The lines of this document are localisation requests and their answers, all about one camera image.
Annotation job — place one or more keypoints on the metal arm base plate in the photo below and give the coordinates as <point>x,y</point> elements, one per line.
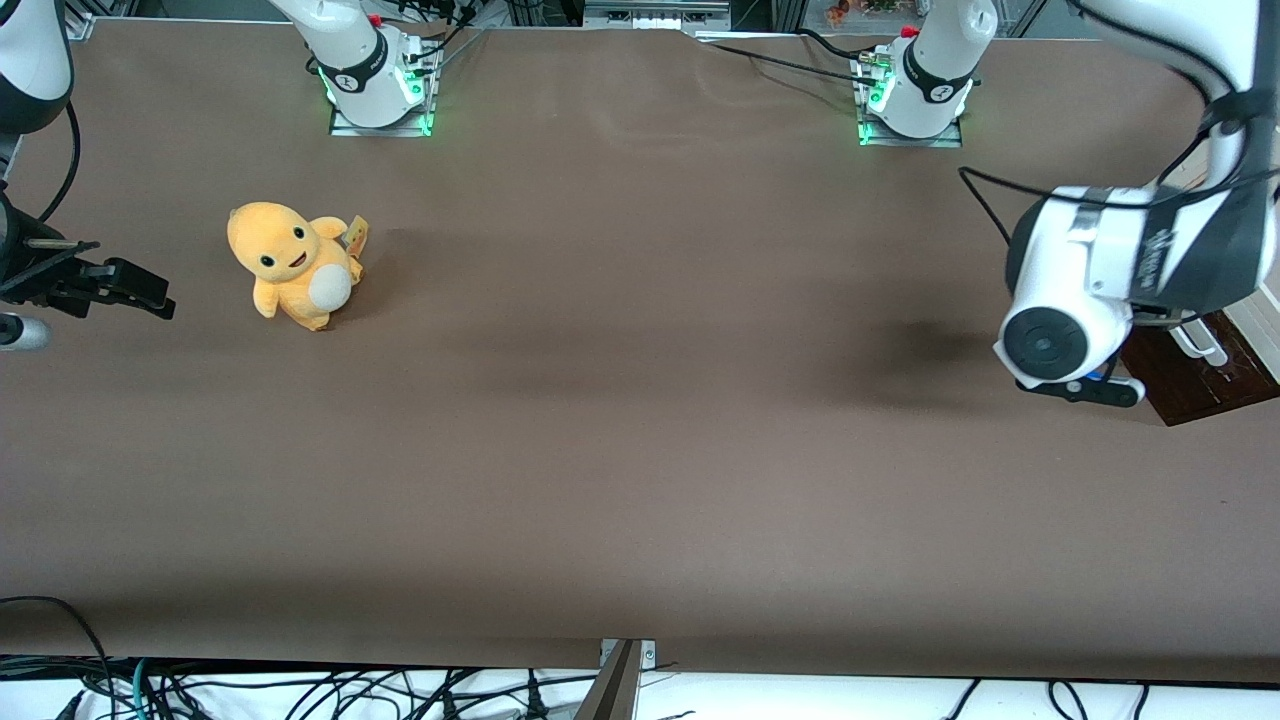
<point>345,125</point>
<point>950,140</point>

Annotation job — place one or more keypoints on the grey equipment box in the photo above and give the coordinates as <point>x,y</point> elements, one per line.
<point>655,14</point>

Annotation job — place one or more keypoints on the metal bracket plate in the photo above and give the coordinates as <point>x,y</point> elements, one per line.
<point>648,652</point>

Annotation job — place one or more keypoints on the aluminium frame profile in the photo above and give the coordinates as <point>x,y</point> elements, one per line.
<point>80,25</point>

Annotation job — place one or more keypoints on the yellow plush toy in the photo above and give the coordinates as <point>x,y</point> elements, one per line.
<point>285,255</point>

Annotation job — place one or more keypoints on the dark wood drawer front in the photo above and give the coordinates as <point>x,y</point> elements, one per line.
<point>1190,390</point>

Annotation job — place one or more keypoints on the orange background objects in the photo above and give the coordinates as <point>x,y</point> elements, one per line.
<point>840,12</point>

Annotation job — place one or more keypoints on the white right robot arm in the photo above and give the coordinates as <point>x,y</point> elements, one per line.
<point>360,70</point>

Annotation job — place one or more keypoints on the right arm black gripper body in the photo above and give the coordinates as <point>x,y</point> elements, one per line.
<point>30,268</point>

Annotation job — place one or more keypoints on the brown table cover sheet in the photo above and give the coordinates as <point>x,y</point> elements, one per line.
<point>640,400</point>

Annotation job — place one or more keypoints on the grey mount bar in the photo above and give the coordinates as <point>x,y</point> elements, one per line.
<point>612,695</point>

